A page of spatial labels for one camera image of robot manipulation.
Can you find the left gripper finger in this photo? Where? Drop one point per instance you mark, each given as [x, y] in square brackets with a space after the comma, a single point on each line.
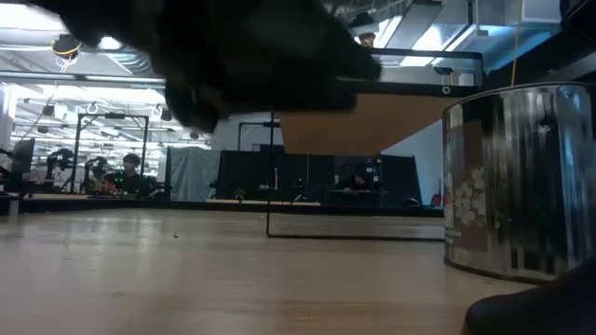
[302, 95]
[330, 51]

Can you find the silver tin candle grey wax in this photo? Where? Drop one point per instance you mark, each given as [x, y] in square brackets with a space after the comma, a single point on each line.
[521, 186]

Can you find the black background robot arm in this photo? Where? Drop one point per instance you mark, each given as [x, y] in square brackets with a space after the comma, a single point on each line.
[95, 167]
[58, 160]

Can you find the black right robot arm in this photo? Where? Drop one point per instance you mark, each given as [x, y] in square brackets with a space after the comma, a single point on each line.
[582, 11]

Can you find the black ceiling lamp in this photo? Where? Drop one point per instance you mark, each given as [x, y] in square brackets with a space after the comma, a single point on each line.
[166, 114]

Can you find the grey ceiling pipe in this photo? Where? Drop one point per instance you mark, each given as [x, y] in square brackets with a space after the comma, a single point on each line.
[116, 78]

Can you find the person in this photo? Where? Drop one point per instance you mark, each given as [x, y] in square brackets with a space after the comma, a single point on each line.
[356, 183]
[131, 179]

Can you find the grey cloth divider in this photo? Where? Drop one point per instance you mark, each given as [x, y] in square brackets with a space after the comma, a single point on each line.
[193, 174]

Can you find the red chair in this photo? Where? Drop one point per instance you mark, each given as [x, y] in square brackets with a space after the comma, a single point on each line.
[437, 201]

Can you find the black monitor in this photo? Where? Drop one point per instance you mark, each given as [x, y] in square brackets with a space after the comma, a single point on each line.
[23, 156]

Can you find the corrugated ventilation duct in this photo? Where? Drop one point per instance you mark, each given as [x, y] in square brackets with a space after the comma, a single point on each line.
[135, 65]

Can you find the black workstation frame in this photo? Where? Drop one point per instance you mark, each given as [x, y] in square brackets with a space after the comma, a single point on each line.
[253, 124]
[112, 115]

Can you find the black partition wall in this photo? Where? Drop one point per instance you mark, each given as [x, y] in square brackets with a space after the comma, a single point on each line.
[316, 172]

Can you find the wooden shelf black metal frame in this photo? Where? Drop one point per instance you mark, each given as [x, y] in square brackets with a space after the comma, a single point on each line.
[396, 125]

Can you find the black aluminium table frame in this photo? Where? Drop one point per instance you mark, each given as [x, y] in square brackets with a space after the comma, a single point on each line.
[139, 207]

